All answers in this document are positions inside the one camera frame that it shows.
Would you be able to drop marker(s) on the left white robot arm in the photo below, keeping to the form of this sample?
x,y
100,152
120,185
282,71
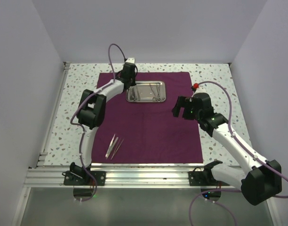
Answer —
x,y
92,108

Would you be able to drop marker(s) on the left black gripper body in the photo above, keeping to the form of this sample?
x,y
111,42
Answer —
x,y
132,79

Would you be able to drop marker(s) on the aluminium front rail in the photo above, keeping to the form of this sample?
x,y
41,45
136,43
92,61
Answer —
x,y
117,176

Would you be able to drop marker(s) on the thin pointed steel tweezers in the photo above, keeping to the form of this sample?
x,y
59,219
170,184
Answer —
x,y
116,148

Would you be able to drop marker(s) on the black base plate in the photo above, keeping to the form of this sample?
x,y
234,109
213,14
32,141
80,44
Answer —
x,y
199,177
71,179

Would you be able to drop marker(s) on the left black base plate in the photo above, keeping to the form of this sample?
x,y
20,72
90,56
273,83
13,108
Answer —
x,y
71,179

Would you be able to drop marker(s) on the aluminium left side rail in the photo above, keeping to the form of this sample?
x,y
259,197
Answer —
x,y
59,90

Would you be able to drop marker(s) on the steel ring-handled scissors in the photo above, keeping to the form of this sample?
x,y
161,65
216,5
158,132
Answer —
x,y
154,98

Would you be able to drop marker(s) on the steel scalpel handle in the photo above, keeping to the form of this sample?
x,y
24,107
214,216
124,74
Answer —
x,y
133,94

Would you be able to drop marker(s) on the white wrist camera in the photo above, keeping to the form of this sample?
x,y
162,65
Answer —
x,y
197,88
131,60

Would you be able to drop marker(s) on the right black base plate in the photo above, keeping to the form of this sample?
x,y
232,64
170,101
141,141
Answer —
x,y
199,177

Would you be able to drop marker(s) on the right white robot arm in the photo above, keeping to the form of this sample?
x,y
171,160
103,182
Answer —
x,y
258,179

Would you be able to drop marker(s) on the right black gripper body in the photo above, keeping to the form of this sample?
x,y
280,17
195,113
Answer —
x,y
189,112

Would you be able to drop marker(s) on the wide steel tweezers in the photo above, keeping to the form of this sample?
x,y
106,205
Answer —
x,y
111,145

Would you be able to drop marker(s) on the aluminium rail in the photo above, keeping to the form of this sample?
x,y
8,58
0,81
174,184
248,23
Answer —
x,y
59,90
117,176

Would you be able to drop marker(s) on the steel instrument tray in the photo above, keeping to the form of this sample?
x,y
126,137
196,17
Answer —
x,y
143,92

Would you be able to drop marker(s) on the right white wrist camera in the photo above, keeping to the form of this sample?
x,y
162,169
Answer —
x,y
197,88

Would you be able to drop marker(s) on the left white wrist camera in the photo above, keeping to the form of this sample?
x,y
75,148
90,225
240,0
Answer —
x,y
131,60

